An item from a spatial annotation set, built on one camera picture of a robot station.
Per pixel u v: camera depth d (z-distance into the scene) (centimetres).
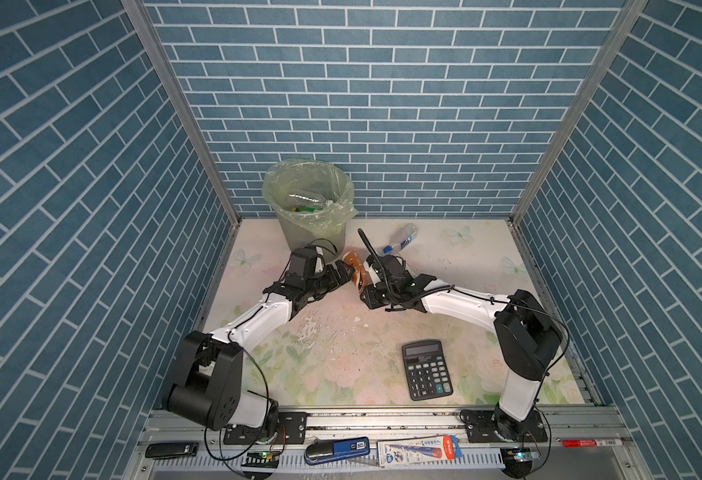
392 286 69
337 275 78
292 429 74
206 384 42
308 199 102
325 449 67
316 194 105
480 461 77
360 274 89
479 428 74
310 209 104
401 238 114
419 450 70
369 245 75
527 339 48
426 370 81
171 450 68
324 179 102
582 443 71
